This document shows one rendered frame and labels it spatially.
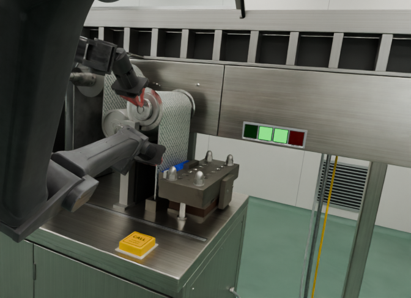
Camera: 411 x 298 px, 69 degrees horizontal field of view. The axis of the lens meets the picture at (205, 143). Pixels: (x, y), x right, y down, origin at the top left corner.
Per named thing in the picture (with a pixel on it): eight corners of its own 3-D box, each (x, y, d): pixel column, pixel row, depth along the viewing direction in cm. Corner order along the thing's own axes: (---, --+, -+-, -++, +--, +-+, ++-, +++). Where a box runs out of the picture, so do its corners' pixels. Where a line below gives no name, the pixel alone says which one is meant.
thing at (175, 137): (155, 177, 104) (158, 125, 100) (185, 164, 125) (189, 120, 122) (156, 178, 104) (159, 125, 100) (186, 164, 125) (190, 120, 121)
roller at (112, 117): (101, 139, 110) (101, 107, 108) (140, 132, 133) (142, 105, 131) (127, 145, 105) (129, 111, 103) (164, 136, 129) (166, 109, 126)
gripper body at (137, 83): (139, 97, 87) (131, 78, 82) (112, 91, 91) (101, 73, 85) (150, 82, 91) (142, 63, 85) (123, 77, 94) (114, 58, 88)
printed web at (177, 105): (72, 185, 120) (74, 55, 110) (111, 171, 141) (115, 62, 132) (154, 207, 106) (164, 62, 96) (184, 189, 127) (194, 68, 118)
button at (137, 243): (118, 249, 79) (118, 241, 78) (134, 238, 85) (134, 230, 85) (140, 257, 76) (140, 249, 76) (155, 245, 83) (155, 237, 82)
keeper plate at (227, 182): (218, 208, 110) (221, 180, 108) (226, 199, 119) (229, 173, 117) (224, 210, 109) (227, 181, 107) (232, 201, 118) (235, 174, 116)
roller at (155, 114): (127, 122, 104) (131, 89, 101) (164, 117, 127) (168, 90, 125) (155, 129, 100) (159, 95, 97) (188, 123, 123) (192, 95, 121)
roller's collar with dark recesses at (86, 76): (70, 85, 105) (70, 67, 104) (82, 85, 111) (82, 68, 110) (83, 86, 103) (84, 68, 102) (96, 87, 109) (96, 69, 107)
